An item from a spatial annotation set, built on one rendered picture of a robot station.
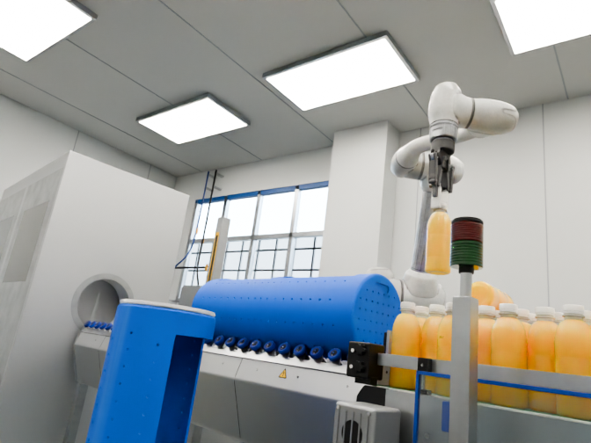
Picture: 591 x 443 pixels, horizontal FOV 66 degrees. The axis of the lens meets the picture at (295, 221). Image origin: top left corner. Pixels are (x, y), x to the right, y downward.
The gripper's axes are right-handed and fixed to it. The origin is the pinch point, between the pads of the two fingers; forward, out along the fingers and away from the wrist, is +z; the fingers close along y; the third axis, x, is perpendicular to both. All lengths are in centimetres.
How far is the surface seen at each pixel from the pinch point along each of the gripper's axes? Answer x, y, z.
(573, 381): 42, 21, 49
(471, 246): 29, 39, 27
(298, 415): -37, 14, 70
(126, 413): -46, 66, 72
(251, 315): -64, 16, 41
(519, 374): 32, 21, 50
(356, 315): -17.7, 13.5, 38.9
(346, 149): -236, -214, -165
